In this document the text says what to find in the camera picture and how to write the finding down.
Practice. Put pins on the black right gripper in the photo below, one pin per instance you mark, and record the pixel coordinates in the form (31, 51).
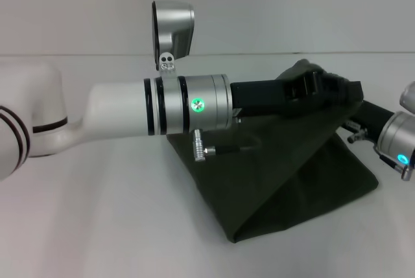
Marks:
(373, 117)

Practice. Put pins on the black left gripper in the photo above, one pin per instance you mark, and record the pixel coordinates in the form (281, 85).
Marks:
(259, 95)

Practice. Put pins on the dark green t-shirt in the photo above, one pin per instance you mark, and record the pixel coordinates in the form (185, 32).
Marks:
(291, 177)

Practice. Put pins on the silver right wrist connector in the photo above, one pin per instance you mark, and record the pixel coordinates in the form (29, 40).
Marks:
(356, 136)

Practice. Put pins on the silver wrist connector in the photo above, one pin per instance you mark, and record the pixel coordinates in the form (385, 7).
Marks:
(356, 136)
(202, 148)

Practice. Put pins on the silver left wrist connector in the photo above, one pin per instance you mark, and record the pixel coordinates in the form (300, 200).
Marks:
(202, 148)

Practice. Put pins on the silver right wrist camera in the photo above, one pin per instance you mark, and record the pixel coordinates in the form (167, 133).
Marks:
(408, 96)

